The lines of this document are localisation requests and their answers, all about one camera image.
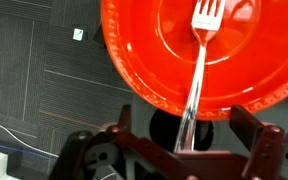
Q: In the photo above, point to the small white floor tag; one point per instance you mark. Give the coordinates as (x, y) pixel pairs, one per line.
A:
(78, 34)

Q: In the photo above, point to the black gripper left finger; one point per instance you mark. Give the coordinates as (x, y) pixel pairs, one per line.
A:
(124, 143)

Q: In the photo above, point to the red plastic bowl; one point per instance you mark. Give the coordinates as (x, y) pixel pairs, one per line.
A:
(144, 50)

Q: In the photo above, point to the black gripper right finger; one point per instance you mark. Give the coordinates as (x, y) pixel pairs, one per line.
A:
(267, 146)

